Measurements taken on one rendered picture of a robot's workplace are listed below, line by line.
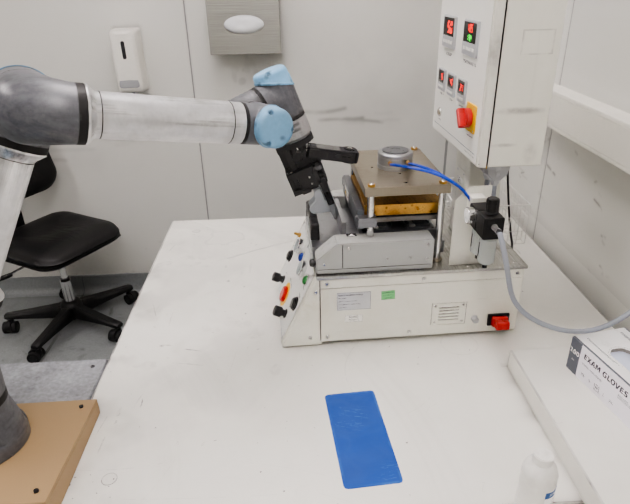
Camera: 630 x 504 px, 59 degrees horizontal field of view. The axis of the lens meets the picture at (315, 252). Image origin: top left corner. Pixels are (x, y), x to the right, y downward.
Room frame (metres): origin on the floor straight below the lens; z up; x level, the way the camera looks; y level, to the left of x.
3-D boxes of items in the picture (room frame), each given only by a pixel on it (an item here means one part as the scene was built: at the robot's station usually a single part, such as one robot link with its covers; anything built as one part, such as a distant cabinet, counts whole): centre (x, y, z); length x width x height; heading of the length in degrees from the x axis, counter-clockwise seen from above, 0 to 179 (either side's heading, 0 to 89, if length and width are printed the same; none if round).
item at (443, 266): (1.21, -0.22, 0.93); 0.46 x 0.35 x 0.01; 94
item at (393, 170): (1.19, -0.22, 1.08); 0.31 x 0.24 x 0.13; 4
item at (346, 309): (1.19, -0.18, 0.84); 0.53 x 0.37 x 0.17; 94
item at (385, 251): (1.07, -0.12, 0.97); 0.26 x 0.05 x 0.07; 94
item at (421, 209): (1.20, -0.18, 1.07); 0.22 x 0.17 x 0.10; 4
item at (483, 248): (1.00, -0.33, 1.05); 0.15 x 0.05 x 0.15; 4
